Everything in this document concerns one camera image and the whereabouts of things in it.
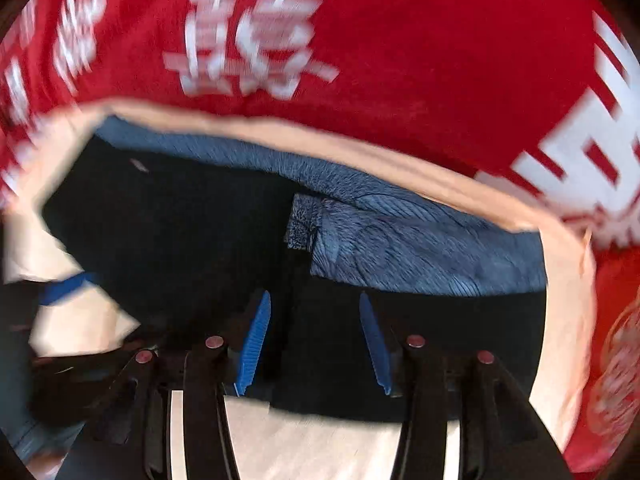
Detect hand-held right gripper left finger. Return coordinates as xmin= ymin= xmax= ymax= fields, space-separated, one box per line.
xmin=55 ymin=289 xmax=273 ymax=480

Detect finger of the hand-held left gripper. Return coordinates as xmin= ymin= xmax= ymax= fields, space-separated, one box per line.
xmin=10 ymin=271 xmax=103 ymax=309

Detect red embroidered pillow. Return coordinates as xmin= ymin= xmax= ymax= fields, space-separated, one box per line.
xmin=564 ymin=246 xmax=640 ymax=477

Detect black pants with blue trim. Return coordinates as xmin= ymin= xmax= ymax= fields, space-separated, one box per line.
xmin=30 ymin=115 xmax=549 ymax=423

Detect peach quilted cloth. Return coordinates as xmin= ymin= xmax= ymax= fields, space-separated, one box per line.
xmin=0 ymin=97 xmax=599 ymax=480

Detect red printed blanket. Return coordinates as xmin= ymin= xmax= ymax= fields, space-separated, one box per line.
xmin=0 ymin=0 xmax=640 ymax=261

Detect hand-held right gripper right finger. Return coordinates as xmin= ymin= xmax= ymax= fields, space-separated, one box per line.
xmin=358 ymin=291 xmax=574 ymax=480

